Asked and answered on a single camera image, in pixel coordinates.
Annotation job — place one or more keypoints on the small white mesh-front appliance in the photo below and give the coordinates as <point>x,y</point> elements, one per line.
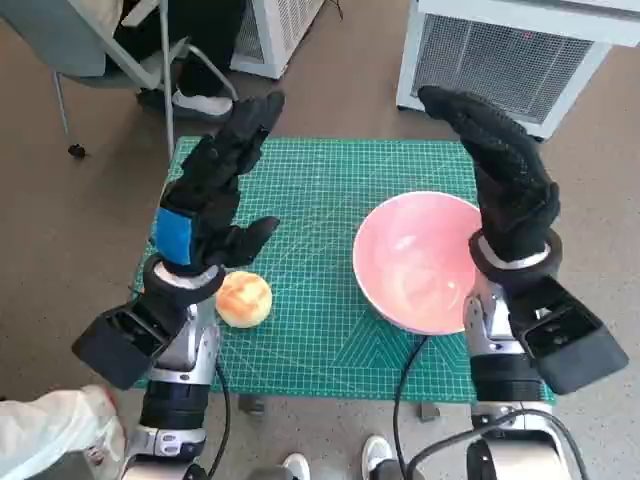
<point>285,35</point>

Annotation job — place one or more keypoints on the round toy bread bun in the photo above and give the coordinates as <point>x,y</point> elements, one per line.
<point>244,300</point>

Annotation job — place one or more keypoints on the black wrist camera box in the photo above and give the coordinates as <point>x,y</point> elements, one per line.
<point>575,340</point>
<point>120,345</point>

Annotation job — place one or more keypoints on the person in red-marked white shoe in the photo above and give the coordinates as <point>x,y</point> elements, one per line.
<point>55,435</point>

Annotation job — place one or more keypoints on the grey chair with metal legs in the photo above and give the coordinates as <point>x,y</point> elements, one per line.
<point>60,45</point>

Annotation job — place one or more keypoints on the pink bowl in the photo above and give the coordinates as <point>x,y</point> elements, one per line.
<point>415,260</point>

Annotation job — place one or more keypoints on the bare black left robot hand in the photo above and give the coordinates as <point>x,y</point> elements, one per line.
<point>215,200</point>

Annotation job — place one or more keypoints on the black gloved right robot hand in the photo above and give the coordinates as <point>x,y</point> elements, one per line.
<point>510,190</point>

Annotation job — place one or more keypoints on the grey table leg bracket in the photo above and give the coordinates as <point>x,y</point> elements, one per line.
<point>430,412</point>
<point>251,405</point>

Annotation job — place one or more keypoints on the seated person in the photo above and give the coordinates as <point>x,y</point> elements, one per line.
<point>205,45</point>

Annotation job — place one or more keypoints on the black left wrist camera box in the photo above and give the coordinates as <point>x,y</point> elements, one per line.
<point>120,345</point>

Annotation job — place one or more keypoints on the large white mesh-front appliance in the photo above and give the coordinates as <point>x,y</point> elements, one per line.
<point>500,65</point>

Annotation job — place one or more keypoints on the green cutting mat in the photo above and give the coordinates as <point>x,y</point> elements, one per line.
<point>320,200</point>

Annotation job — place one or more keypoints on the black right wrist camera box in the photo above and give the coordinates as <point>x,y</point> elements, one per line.
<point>575,340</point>

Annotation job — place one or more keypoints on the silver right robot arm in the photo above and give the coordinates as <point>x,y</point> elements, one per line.
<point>500,375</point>

